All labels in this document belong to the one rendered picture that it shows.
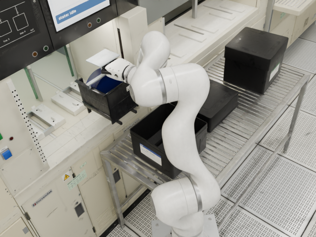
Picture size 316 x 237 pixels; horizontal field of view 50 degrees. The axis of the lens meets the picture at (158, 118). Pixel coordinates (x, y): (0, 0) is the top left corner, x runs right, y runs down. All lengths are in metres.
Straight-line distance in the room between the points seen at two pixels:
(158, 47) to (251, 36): 1.27
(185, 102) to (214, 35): 1.54
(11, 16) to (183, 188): 0.80
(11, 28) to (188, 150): 0.72
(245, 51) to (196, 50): 0.40
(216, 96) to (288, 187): 1.03
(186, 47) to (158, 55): 1.36
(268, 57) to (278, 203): 1.07
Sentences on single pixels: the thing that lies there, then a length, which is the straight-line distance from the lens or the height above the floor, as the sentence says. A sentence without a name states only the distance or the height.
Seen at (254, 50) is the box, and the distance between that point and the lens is 2.06.
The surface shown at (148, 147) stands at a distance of 1.60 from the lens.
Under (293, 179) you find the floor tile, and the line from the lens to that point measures 2.71.
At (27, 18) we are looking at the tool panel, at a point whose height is 1.57.
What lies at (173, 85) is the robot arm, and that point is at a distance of 0.92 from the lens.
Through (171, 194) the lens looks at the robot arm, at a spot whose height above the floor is 1.18.
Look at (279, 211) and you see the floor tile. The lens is 2.52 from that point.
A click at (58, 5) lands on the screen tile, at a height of 1.56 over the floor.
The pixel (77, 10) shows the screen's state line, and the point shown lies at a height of 1.51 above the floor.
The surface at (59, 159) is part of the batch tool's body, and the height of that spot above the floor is 0.87.
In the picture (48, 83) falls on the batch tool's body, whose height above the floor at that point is 0.87.
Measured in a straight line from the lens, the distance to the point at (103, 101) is 1.53.
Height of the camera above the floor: 2.07
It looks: 43 degrees down
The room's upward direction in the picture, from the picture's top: 5 degrees counter-clockwise
